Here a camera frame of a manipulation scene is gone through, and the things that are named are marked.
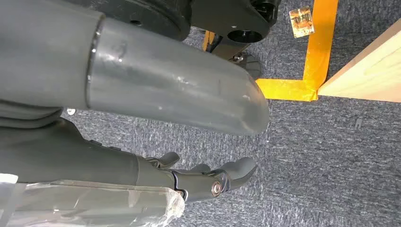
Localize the small orange patterned card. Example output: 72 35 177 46
288 6 315 39

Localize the clear plastic film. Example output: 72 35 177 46
0 173 186 227

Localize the yellow floor tape strip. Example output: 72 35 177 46
256 0 339 103

